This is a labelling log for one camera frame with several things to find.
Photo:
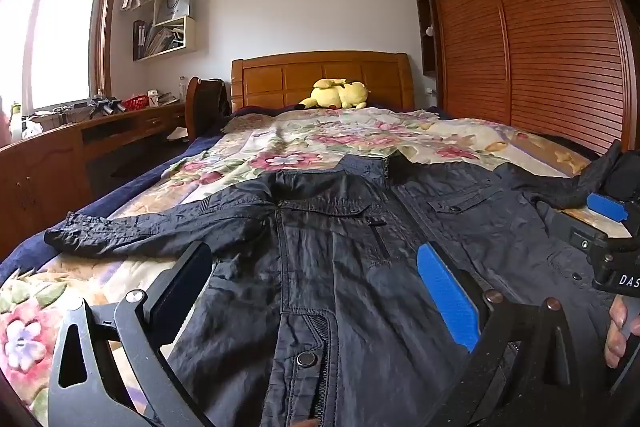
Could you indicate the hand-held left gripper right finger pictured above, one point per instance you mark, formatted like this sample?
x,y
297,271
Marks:
x,y
450,297

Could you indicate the white paper shopping bag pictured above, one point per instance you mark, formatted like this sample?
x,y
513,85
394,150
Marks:
x,y
172,7

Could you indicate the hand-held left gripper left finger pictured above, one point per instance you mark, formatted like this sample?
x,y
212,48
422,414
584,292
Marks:
x,y
181,286

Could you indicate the wooden bed headboard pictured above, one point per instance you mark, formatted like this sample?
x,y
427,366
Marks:
x,y
270,82

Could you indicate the dark upright books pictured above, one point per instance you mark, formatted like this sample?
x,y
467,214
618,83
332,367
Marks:
x,y
139,39

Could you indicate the small white figurine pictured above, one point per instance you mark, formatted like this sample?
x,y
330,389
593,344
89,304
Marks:
x,y
428,31

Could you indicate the white wall shelf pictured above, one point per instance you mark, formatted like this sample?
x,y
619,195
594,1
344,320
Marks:
x,y
187,34

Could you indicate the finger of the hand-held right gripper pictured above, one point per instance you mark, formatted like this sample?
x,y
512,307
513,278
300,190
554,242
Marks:
x,y
575,229
606,207

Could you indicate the person's right hand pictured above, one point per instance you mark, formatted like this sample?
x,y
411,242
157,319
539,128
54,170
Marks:
x,y
616,317

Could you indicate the clear plastic bottle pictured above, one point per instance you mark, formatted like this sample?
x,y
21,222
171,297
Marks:
x,y
181,88

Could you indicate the dark navy jacket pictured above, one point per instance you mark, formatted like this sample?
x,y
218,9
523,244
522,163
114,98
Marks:
x,y
350,257

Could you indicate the red plastic basket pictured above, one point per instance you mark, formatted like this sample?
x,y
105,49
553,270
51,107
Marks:
x,y
136,103

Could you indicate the green capped bottle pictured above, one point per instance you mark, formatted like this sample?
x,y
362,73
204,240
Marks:
x,y
16,122

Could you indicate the window with wooden frame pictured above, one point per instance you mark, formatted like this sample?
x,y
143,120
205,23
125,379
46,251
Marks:
x,y
60,27

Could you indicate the wooden slatted wardrobe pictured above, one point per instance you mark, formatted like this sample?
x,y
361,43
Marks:
x,y
550,57

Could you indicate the yellow plush toy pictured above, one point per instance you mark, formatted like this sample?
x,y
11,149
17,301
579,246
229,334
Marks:
x,y
337,94

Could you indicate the stack of magazines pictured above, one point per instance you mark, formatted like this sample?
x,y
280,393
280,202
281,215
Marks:
x,y
160,41

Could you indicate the white paper sheet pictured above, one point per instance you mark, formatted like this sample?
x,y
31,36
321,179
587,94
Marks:
x,y
178,134

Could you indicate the white carton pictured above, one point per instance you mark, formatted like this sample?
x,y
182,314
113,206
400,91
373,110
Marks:
x,y
154,98

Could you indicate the wooden desk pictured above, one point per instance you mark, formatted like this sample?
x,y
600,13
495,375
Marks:
x,y
40,177

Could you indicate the floral blanket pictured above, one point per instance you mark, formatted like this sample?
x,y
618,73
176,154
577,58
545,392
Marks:
x,y
325,137

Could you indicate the wooden chair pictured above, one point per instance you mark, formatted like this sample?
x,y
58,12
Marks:
x,y
192,107

